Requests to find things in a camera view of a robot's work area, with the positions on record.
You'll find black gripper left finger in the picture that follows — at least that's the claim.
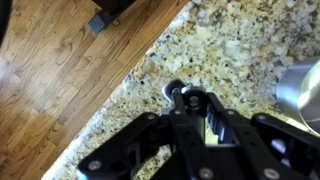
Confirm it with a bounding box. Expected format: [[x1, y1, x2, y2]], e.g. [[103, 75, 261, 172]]
[[76, 87, 215, 180]]

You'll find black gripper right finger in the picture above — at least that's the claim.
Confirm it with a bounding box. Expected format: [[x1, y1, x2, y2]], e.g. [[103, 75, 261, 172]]
[[203, 93, 320, 180]]

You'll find small steel measuring cup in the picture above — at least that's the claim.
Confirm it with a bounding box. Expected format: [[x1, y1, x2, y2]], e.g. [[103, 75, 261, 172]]
[[162, 78, 188, 103]]

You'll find large steel measuring cup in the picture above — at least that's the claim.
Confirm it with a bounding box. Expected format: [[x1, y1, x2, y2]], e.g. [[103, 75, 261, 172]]
[[275, 57, 320, 135]]

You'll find dark stand leg grey foot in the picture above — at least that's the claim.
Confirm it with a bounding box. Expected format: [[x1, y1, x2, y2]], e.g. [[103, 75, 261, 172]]
[[87, 0, 138, 35]]

